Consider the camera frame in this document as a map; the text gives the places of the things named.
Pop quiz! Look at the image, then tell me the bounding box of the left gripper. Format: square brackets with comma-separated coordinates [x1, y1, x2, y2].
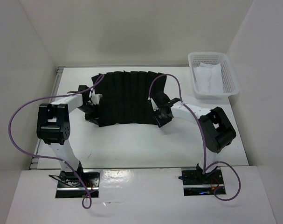
[77, 102, 101, 126]

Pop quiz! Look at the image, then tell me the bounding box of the black pleated skirt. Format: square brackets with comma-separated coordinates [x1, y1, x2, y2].
[85, 71, 167, 127]

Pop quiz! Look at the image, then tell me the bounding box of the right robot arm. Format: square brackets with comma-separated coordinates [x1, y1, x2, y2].
[148, 92, 236, 183]

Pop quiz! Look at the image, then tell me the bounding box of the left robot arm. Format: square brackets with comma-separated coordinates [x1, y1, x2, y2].
[36, 85, 103, 187]

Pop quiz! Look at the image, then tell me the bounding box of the white folded cloth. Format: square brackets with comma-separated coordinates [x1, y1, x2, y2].
[193, 63, 224, 95]

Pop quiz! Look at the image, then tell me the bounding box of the white plastic lattice basket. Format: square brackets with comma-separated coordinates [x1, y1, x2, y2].
[188, 52, 239, 99]

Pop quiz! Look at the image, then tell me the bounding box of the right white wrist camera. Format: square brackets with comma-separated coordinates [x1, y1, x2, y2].
[147, 98, 159, 112]

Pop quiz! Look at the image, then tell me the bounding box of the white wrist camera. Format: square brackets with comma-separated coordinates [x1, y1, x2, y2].
[147, 98, 159, 112]
[90, 94, 103, 105]

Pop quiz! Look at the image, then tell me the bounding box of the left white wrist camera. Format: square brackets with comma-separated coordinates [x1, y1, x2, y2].
[90, 94, 103, 105]

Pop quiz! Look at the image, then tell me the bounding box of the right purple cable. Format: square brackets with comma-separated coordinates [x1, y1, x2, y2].
[147, 74, 242, 201]

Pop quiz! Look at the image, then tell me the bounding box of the purple cable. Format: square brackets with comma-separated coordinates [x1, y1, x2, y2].
[9, 74, 105, 209]
[147, 74, 242, 201]

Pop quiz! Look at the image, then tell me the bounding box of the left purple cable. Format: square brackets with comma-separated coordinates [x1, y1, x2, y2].
[9, 74, 105, 209]

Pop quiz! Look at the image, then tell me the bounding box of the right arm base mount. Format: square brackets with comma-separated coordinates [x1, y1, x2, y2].
[178, 169, 226, 196]

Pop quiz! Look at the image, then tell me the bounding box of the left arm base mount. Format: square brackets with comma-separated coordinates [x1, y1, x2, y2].
[48, 169, 100, 198]

